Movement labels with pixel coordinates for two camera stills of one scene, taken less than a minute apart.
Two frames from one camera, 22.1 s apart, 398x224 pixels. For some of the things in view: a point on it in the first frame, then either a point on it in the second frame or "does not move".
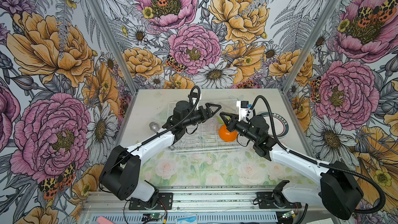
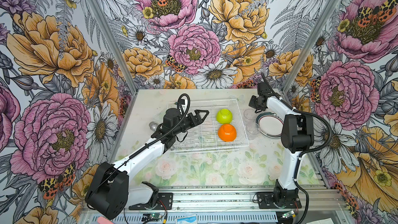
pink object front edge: x=101 y=220 does not move
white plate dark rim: x=281 y=125 does not move
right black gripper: x=231 y=124 -> x=251 y=103
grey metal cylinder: x=154 y=126 does not move
